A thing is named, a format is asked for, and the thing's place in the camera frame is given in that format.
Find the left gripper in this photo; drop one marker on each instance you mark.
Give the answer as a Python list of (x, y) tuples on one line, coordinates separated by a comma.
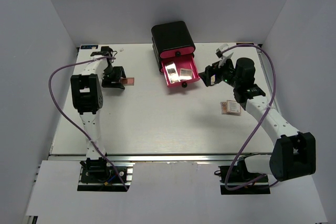
[(107, 84)]

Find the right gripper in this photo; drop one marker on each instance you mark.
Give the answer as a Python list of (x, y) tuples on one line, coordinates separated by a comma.
[(215, 69)]

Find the pink three-colour blush palette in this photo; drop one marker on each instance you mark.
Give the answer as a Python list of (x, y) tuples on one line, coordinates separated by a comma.
[(127, 81)]

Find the square brown eyeshadow palette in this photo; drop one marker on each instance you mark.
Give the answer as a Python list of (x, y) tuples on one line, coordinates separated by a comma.
[(185, 74)]

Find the clear case blush compact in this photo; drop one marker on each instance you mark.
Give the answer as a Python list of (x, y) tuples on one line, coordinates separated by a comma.
[(230, 107)]

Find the long brown eyeshadow palette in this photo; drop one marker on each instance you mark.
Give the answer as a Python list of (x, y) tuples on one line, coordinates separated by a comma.
[(172, 72)]

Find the pink top drawer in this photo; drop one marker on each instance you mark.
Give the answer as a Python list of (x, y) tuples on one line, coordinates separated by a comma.
[(177, 52)]

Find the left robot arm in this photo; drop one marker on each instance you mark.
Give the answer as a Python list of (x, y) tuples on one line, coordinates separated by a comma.
[(87, 97)]

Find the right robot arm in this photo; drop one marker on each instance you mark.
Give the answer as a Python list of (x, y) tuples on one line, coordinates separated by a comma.
[(294, 153)]

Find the blue label left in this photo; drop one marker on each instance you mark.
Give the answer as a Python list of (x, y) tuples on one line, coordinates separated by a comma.
[(88, 47)]

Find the black drawer cabinet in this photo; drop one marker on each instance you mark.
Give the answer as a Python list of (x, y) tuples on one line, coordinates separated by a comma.
[(170, 36)]

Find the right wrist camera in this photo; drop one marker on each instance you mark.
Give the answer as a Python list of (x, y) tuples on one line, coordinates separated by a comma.
[(223, 53)]

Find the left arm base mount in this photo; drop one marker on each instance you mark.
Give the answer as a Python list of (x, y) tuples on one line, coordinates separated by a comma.
[(99, 176)]

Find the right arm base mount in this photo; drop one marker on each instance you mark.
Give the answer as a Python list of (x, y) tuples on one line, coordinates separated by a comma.
[(238, 176)]

